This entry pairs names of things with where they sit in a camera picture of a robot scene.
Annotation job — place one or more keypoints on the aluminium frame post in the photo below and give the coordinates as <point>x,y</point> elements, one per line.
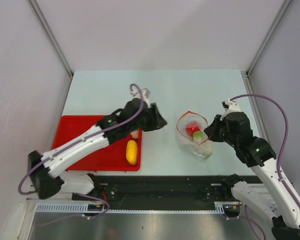
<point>38,13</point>
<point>269,35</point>

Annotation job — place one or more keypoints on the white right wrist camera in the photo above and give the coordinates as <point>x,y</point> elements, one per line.
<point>229,107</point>

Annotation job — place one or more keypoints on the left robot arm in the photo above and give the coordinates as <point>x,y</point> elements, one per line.
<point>47,170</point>

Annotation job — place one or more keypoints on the white fake garlic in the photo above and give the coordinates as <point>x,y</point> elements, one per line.
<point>135,134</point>

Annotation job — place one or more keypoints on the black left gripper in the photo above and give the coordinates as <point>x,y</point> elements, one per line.
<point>159,122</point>

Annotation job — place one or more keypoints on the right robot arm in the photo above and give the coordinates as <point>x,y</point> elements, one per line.
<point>283,209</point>

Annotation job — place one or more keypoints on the green fake leafy vegetable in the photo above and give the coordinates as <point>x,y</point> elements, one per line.
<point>199,137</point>

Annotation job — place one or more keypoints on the clear zip top bag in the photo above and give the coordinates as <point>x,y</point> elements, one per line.
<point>191,136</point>

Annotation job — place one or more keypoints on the right aluminium frame post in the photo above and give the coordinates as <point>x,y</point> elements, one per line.
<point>269,35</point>

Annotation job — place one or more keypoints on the yellow fake mango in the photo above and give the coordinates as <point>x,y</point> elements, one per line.
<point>131,152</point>

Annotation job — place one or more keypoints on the red fake apple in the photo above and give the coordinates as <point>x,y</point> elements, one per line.
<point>193,127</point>

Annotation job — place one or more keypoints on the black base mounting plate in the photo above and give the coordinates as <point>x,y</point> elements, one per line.
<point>160,193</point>

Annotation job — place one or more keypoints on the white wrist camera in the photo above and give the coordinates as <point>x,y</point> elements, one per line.
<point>229,107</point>
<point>142,94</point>

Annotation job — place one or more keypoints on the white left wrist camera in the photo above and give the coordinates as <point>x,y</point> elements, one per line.
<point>142,94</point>

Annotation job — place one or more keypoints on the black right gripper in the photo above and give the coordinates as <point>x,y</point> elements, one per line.
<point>211,130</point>

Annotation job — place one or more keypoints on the left aluminium frame post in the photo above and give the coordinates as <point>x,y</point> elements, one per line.
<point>38,13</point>

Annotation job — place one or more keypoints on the red plastic tray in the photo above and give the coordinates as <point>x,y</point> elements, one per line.
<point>111,158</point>

